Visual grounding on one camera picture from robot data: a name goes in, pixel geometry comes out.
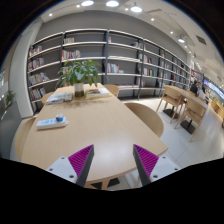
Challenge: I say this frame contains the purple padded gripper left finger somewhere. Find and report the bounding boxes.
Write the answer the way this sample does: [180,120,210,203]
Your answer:
[47,145,94,187]

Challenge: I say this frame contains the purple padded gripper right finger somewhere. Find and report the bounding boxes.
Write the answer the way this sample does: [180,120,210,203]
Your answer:
[133,144,180,186]

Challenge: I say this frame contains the red blue charger plug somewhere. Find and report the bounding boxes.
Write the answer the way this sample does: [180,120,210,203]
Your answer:
[56,114,63,122]

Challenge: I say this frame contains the long wooden table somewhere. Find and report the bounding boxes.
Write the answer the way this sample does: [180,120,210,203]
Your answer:
[20,82,169,191]

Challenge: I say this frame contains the white power strip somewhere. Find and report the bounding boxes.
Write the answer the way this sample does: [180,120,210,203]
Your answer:
[36,117,68,130]

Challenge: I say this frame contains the wooden chair right near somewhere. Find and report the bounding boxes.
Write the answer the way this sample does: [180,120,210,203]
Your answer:
[125,102,164,138]

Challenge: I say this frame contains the wooden chair left near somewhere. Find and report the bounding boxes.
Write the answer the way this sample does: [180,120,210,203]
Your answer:
[15,117,36,159]

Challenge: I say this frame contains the wooden chair right front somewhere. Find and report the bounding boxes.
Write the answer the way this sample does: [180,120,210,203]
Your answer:
[176,99,207,141]

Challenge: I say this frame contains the open magazine on table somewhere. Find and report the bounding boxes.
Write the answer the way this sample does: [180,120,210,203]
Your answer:
[46,93,73,105]

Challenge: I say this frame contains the wooden chair at right table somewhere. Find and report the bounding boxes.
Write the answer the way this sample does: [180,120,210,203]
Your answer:
[157,86,184,121]

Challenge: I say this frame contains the stacked books on table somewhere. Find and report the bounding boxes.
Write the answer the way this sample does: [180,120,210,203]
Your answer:
[85,88,111,99]

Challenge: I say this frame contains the wooden chair far end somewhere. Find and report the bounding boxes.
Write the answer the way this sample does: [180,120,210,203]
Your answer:
[105,84,119,97]

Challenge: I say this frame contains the seated person in background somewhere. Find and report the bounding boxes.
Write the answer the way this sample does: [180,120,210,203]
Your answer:
[190,80,198,96]

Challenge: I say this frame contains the potted green plant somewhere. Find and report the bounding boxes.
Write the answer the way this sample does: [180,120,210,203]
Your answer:
[56,60,100,97]

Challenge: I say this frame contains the large grey bookshelf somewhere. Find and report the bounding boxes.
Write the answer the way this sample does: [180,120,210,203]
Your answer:
[27,28,191,112]

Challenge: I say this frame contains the small plant by left wall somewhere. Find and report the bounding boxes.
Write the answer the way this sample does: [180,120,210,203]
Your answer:
[6,90,15,106]

